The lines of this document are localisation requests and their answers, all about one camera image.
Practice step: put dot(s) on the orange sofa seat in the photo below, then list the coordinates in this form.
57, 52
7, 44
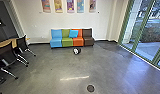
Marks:
78, 42

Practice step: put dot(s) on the brown sofa seat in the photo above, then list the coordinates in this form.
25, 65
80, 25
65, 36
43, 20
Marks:
88, 40

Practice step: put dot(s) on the green sofa seat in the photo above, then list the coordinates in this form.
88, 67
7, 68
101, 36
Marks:
67, 42

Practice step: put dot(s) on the blue square cushion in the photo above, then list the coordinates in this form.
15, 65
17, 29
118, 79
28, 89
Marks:
73, 34

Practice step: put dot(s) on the blue sofa seat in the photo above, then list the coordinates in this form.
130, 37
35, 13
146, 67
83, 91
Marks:
56, 42

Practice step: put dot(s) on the round floor drain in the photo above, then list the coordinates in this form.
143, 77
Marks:
90, 88

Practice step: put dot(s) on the black office chair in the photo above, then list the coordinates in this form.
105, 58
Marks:
22, 42
5, 53

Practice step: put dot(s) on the wooden table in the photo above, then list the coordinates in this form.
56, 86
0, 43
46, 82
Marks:
6, 42

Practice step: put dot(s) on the light blue wall poster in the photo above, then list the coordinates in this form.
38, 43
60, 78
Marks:
80, 5

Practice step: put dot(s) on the purple wall poster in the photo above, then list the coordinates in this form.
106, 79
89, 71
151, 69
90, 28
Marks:
70, 5

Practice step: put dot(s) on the yellow wall poster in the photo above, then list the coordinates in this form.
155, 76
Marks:
58, 5

